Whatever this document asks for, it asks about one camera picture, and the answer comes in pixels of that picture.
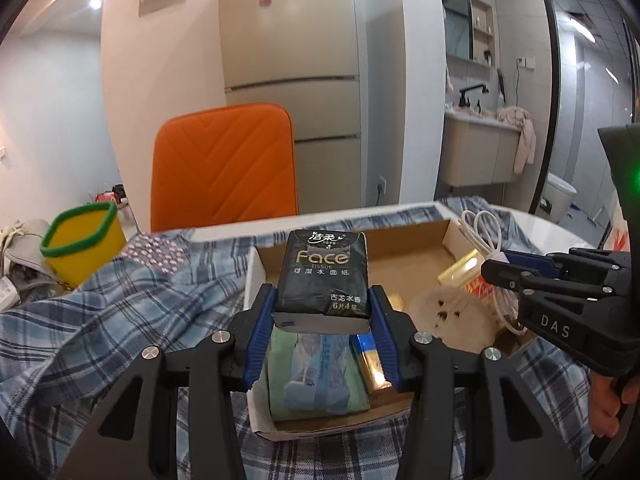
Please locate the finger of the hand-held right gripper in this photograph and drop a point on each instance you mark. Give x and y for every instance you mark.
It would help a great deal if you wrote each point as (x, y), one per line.
(530, 280)
(530, 260)

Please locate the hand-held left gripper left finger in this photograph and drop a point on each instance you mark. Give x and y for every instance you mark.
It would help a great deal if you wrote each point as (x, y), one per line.
(257, 330)

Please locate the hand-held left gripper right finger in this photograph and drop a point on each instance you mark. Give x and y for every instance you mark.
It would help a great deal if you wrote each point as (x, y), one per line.
(385, 340)

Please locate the blue and yellow cigarette pack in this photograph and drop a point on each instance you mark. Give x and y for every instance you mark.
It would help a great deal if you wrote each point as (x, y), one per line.
(372, 365)

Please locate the round beige hand warmer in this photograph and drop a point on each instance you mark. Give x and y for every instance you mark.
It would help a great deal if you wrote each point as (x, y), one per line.
(450, 325)

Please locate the red and gold carton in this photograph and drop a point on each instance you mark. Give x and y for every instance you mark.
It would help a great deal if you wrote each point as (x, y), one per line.
(460, 272)

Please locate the light blue tissue packet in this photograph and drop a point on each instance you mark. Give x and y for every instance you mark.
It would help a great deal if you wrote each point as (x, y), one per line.
(315, 375)

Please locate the black tissue pack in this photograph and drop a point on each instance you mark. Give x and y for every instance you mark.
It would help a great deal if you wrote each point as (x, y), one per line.
(320, 280)

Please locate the cardboard box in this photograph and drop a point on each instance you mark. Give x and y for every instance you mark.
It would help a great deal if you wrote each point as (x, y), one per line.
(400, 255)

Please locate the person's right hand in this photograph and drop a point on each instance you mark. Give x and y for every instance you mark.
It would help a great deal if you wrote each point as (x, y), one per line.
(605, 405)

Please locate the green wet wipes pack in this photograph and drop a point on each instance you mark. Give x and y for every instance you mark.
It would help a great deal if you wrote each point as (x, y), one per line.
(357, 400)

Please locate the white trash bin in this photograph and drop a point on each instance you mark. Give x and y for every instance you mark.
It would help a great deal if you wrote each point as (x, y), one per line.
(557, 197)

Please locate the beige towel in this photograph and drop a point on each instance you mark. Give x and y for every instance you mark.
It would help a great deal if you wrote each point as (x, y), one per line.
(525, 140)

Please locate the bathroom vanity cabinet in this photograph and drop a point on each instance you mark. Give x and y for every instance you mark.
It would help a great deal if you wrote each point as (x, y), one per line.
(475, 150)

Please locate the patterned cloth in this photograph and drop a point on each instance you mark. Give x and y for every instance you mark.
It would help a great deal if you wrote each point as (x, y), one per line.
(155, 252)

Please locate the blue plaid shirt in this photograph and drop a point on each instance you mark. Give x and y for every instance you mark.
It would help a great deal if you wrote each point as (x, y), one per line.
(100, 320)

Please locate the orange chair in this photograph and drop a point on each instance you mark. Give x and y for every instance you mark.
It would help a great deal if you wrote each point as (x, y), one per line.
(225, 170)

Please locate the black faucet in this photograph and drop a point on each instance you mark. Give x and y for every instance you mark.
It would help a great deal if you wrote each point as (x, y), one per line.
(467, 96)

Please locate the yellow container with green rim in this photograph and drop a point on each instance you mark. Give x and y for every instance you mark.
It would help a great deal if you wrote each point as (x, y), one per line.
(82, 250)

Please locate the red object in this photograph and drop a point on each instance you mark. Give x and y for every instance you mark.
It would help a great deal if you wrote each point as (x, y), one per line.
(107, 195)

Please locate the mirror cabinet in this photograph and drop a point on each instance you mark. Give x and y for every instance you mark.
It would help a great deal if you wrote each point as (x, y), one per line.
(460, 25)

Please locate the white bag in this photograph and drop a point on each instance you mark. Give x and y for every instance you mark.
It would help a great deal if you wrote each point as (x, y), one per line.
(22, 250)

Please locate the beige refrigerator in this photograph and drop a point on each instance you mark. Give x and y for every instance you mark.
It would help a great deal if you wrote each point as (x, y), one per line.
(300, 35)

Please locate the low wall outlet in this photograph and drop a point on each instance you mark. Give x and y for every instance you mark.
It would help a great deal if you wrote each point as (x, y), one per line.
(381, 186)

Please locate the wall socket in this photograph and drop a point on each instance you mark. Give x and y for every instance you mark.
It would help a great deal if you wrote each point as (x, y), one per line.
(525, 63)

